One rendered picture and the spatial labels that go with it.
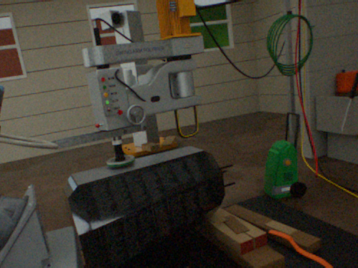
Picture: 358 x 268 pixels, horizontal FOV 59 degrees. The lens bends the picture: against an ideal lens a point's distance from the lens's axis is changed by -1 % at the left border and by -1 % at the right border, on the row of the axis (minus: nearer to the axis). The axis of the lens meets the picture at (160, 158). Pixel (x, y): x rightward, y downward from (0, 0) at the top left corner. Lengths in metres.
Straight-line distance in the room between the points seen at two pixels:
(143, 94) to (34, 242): 1.49
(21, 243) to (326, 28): 4.49
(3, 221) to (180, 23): 1.94
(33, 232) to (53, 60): 7.23
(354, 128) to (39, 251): 3.88
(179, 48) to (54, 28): 6.01
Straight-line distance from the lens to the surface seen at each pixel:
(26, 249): 1.18
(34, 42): 8.28
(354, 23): 5.26
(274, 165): 3.46
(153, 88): 2.41
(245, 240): 2.43
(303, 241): 2.65
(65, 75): 8.20
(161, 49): 2.46
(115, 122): 2.25
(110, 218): 2.08
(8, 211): 1.22
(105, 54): 2.25
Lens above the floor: 1.43
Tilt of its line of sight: 14 degrees down
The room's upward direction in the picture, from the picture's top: 9 degrees counter-clockwise
